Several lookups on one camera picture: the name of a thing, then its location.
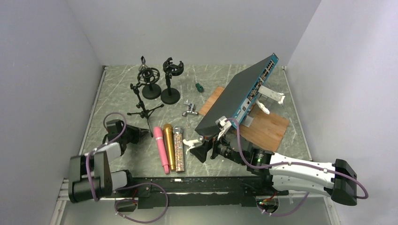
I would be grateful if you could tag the black tripod shock-mount stand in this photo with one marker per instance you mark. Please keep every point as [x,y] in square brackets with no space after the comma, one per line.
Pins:
[145,113]

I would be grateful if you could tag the blue network switch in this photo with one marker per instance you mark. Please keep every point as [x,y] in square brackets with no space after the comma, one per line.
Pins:
[237,97]

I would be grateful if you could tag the black round-base clip stand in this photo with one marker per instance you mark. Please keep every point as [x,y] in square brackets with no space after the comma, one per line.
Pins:
[148,77]

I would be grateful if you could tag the chrome faucet fitting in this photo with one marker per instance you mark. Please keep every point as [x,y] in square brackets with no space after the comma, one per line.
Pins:
[190,109]

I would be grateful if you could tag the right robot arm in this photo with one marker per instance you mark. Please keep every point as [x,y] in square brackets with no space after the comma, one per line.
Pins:
[281,173]

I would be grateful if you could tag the wooden board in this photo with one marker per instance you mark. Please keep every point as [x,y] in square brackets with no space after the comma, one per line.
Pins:
[266,131]

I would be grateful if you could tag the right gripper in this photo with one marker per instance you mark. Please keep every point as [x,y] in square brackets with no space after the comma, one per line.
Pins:
[201,151]

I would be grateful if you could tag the rhinestone silver microphone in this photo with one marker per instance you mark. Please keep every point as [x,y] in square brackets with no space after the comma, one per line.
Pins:
[179,149]

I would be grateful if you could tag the black aluminium front rail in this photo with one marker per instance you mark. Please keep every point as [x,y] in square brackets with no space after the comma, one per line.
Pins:
[195,191]

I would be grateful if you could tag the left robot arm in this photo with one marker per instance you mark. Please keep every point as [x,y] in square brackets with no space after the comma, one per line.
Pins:
[90,176]

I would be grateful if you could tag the pink microphone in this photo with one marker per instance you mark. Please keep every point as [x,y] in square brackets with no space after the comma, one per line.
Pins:
[158,136]

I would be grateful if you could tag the green screwdriver handle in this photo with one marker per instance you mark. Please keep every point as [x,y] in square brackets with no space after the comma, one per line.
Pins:
[199,87]

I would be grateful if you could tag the white metal bracket stand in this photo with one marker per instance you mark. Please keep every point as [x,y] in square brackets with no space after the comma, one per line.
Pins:
[264,100]

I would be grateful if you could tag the gold microphone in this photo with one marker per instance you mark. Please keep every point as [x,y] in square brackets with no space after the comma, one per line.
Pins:
[169,143]

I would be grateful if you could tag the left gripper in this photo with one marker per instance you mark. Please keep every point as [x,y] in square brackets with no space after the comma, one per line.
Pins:
[137,132]

